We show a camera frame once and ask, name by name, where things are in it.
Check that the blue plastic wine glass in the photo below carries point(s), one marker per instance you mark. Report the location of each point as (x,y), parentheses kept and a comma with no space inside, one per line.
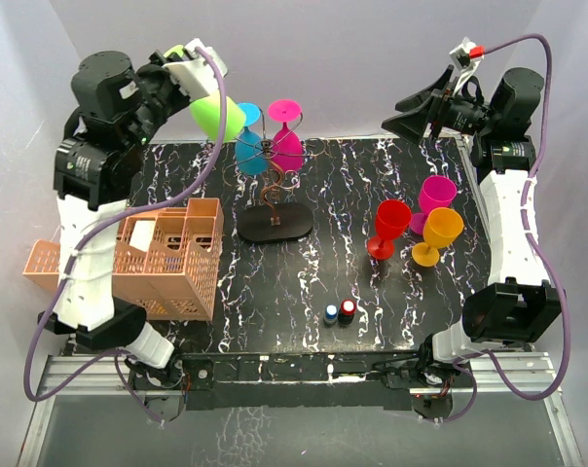
(248,147)

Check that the orange plastic wine glass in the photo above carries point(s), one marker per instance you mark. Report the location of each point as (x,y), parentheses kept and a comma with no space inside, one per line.
(442,227)

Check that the red plastic wine glass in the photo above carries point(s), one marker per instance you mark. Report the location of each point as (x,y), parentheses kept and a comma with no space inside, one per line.
(392,219)

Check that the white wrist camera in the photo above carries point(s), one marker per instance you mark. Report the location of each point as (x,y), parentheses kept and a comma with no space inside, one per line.
(466,56)
(191,71)

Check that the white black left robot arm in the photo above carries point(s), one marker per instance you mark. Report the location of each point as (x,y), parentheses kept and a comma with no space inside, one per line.
(120,109)

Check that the peach plastic basket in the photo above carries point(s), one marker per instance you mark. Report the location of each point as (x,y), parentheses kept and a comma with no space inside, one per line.
(165,260)

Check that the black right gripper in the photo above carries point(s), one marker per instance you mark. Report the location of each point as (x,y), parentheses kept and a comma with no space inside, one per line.
(437,102)

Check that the metal wine glass rack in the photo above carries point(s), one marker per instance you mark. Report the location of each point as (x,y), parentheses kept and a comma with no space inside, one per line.
(273,221)

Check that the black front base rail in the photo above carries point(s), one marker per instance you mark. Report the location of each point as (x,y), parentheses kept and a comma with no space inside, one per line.
(399,380)

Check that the blue capped small bottle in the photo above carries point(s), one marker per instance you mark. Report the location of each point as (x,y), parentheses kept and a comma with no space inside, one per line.
(330,315)

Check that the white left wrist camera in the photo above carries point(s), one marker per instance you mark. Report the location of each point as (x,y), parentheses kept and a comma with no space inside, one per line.
(191,71)

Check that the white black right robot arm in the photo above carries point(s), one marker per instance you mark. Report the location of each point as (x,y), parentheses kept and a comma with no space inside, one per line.
(520,300)

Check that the red capped small bottle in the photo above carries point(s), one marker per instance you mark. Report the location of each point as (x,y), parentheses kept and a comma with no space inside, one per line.
(346,312)

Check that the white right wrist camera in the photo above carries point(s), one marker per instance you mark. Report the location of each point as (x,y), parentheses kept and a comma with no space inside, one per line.
(466,56)

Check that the green plastic wine glass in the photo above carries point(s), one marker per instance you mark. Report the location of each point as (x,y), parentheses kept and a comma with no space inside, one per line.
(207,114)

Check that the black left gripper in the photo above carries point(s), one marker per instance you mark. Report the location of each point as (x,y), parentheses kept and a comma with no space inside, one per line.
(155,69)

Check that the magenta plastic wine glass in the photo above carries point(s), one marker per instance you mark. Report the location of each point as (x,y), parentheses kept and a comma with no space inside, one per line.
(288,149)

